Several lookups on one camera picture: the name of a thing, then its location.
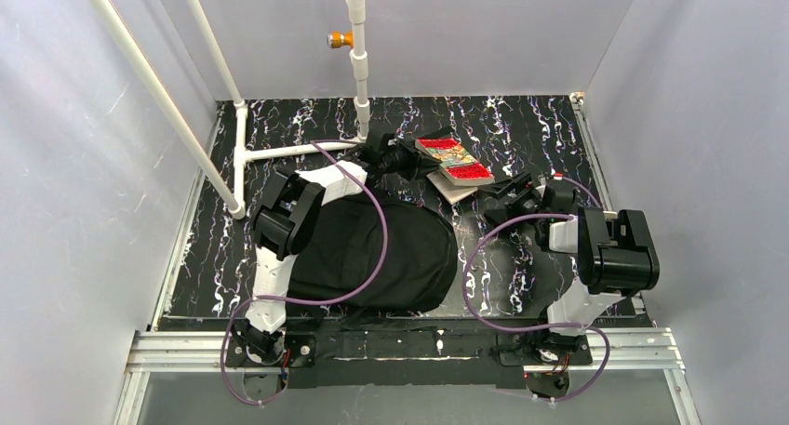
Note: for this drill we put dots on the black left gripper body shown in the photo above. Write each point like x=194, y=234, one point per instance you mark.
x=410, y=161

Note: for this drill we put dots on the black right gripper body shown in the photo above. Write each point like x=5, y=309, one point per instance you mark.
x=509, y=192

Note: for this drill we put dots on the red colourful cover book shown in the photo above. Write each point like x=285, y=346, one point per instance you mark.
x=456, y=163

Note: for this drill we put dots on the pink red cover book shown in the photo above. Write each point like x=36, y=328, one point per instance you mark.
x=451, y=192

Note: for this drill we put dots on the black student backpack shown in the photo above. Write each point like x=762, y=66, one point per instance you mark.
x=377, y=251

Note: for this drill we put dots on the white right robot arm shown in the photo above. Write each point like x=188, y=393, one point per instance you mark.
x=615, y=254

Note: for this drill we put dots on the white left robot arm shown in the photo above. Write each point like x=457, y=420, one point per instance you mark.
x=283, y=226

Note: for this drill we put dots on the orange knob on pipe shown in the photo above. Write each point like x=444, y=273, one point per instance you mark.
x=337, y=40

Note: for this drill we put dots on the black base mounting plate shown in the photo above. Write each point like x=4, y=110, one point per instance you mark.
x=317, y=352

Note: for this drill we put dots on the aluminium rail frame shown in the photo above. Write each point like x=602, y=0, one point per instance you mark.
x=176, y=372

